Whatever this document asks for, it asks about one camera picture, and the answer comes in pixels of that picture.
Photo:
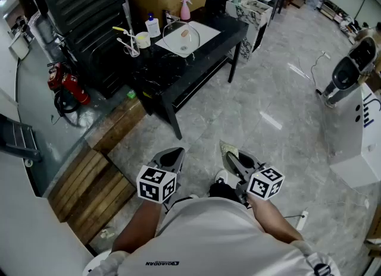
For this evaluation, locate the white bottle blue cap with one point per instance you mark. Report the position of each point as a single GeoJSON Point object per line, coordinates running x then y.
{"type": "Point", "coordinates": [152, 28]}

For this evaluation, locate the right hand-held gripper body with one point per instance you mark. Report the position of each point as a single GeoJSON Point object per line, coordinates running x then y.
{"type": "Point", "coordinates": [265, 182]}

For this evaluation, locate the person's white shoe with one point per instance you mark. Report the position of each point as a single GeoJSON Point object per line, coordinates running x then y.
{"type": "Point", "coordinates": [221, 176]}

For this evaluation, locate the chrome faucet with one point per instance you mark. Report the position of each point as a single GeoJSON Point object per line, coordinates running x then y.
{"type": "Point", "coordinates": [170, 17]}

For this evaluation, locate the white kiosk counter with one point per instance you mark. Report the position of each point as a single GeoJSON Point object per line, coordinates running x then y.
{"type": "Point", "coordinates": [363, 156]}

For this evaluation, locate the yellow sponge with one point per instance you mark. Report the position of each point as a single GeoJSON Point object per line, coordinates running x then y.
{"type": "Point", "coordinates": [143, 36]}

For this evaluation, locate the green scouring sponge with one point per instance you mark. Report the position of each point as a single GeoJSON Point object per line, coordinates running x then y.
{"type": "Point", "coordinates": [227, 148]}

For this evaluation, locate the stack of wooden planks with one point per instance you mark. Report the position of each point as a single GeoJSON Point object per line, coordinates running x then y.
{"type": "Point", "coordinates": [89, 185]}

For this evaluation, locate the person's left forearm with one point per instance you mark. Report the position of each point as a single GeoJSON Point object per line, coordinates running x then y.
{"type": "Point", "coordinates": [137, 227]}

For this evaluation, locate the person's black trousers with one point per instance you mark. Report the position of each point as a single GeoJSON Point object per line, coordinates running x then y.
{"type": "Point", "coordinates": [223, 191]}

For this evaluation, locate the red fire extinguisher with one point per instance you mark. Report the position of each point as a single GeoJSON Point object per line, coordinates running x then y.
{"type": "Point", "coordinates": [55, 77]}
{"type": "Point", "coordinates": [76, 89]}

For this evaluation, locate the person's white t-shirt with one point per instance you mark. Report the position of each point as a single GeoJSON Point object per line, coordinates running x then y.
{"type": "Point", "coordinates": [208, 239]}

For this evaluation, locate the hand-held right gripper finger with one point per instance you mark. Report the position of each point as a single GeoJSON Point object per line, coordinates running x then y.
{"type": "Point", "coordinates": [253, 164]}
{"type": "Point", "coordinates": [236, 169]}

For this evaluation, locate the white toothbrush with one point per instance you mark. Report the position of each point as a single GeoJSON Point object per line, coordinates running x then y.
{"type": "Point", "coordinates": [131, 38]}

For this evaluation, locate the white marble pattern cabinet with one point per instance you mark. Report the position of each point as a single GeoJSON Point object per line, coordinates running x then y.
{"type": "Point", "coordinates": [253, 16]}

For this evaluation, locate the white rectangular sink basin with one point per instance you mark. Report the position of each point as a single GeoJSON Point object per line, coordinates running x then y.
{"type": "Point", "coordinates": [206, 32]}

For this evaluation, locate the black louvered cabinet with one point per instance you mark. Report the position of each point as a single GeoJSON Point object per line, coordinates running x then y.
{"type": "Point", "coordinates": [86, 16]}

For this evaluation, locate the black step stool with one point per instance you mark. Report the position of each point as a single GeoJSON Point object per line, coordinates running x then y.
{"type": "Point", "coordinates": [21, 141]}

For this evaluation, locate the pink spray bottle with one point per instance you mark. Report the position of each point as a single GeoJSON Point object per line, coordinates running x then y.
{"type": "Point", "coordinates": [185, 11]}

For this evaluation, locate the clear plastic cup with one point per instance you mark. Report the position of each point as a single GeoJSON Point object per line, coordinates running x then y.
{"type": "Point", "coordinates": [132, 49]}

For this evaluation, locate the black marble vanity table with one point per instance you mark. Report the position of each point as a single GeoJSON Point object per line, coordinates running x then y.
{"type": "Point", "coordinates": [166, 72]}

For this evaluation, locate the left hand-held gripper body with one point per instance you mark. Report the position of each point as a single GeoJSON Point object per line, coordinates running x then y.
{"type": "Point", "coordinates": [154, 184]}

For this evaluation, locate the white power strip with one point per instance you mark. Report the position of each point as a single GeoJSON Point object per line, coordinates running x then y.
{"type": "Point", "coordinates": [303, 219]}

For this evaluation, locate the person's right forearm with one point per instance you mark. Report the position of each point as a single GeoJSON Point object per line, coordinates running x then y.
{"type": "Point", "coordinates": [274, 221]}

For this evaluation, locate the glass pot lid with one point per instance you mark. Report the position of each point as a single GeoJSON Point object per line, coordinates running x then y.
{"type": "Point", "coordinates": [174, 40]}

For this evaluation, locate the white mug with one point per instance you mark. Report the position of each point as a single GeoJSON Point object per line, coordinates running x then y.
{"type": "Point", "coordinates": [143, 42]}

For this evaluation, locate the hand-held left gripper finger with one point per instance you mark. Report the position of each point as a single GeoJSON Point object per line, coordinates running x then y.
{"type": "Point", "coordinates": [162, 154]}
{"type": "Point", "coordinates": [181, 163]}

